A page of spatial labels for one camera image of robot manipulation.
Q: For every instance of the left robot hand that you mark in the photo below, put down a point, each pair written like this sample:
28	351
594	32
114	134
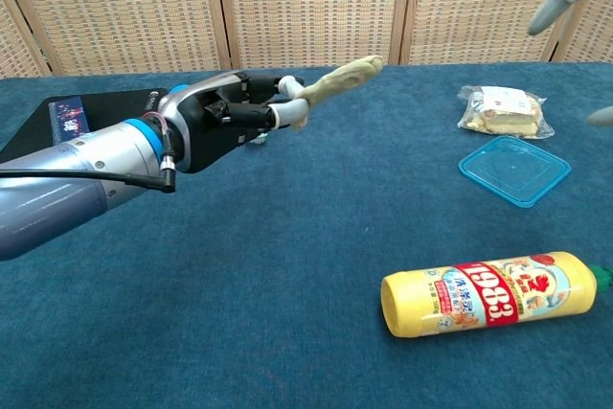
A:
211	117

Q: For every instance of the beige cloth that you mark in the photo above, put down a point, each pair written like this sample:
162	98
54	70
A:
345	78

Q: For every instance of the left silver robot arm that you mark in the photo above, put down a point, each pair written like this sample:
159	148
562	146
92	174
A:
72	188

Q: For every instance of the blue ball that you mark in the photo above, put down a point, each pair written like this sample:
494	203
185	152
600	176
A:
179	88

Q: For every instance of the mint green brush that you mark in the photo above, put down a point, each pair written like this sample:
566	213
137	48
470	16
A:
258	141

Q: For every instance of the black mouse pad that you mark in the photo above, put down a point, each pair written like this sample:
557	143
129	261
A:
115	107

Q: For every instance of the dark blue printed box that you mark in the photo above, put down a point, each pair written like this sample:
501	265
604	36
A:
67	117

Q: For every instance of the blue tablecloth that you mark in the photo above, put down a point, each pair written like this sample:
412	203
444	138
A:
287	260

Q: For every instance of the bagged bread slices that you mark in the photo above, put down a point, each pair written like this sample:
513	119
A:
503	114

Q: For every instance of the blue transparent plastic lid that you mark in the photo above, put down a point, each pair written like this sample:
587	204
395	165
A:
515	169

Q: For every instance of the yellow detergent bottle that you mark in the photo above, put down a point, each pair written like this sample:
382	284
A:
479	294

